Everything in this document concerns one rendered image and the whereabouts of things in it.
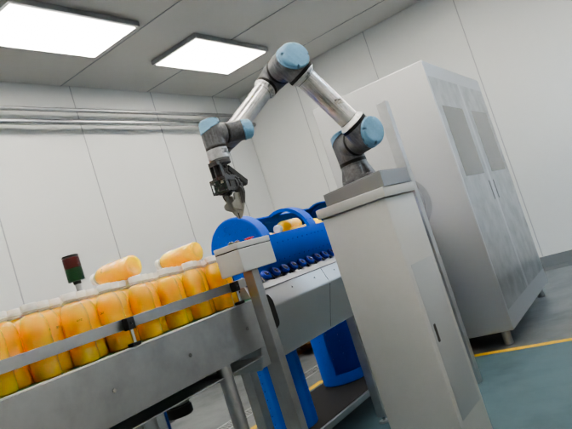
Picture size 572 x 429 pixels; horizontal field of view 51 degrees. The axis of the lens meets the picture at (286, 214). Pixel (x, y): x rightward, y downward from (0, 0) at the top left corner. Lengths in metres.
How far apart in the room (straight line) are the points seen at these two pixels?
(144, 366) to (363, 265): 1.05
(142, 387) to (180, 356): 0.17
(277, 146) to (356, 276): 6.13
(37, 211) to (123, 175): 1.17
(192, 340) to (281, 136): 6.72
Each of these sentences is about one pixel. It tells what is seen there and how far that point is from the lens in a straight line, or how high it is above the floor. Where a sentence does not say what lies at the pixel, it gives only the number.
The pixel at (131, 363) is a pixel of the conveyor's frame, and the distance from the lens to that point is 1.71.
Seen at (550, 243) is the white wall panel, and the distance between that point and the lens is 7.23.
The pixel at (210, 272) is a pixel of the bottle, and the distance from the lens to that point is 2.10.
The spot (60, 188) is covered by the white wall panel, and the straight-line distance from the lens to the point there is 6.24.
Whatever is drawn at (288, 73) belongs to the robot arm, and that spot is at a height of 1.67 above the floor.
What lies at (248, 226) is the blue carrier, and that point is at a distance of 2.48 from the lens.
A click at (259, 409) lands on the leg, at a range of 2.55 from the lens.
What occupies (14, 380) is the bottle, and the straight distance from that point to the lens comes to 1.55.
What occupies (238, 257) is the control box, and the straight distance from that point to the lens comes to 1.97.
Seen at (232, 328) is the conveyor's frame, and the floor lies 0.83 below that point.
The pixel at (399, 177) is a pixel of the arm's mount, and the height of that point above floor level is 1.17.
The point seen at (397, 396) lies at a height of 0.35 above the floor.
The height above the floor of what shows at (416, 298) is 0.70.
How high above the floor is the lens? 1.00
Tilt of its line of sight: 4 degrees up
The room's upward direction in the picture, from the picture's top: 18 degrees counter-clockwise
